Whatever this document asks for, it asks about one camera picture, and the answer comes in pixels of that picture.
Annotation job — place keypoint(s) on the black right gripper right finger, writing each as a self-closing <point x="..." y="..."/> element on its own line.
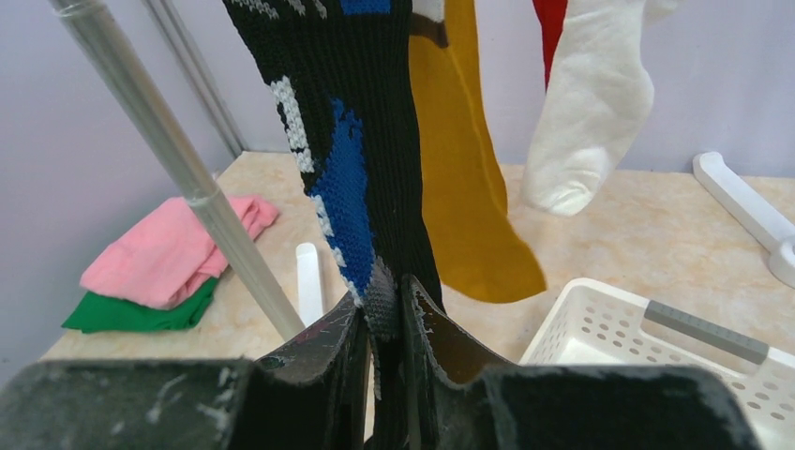
<point x="462" y="395"/>

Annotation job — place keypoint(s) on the black sock with blue pattern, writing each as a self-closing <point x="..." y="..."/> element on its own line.
<point x="339" y="73"/>

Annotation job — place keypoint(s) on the white sock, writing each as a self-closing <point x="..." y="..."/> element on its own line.
<point x="598" y="98"/>

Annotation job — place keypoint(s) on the mustard yellow striped sock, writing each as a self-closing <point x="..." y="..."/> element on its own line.
<point x="465" y="202"/>

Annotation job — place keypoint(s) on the white perforated plastic basket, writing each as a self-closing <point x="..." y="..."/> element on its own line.
<point x="594" y="323"/>

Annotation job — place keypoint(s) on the white clothes rack stand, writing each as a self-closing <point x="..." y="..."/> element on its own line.
<point x="92" y="25"/>

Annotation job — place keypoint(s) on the pink folded cloth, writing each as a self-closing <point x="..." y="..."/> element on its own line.
<point x="158" y="263"/>

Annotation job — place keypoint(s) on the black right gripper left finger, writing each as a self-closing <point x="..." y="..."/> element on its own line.
<point x="310" y="393"/>

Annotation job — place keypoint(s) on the green folded cloth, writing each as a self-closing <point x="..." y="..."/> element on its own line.
<point x="97" y="313"/>

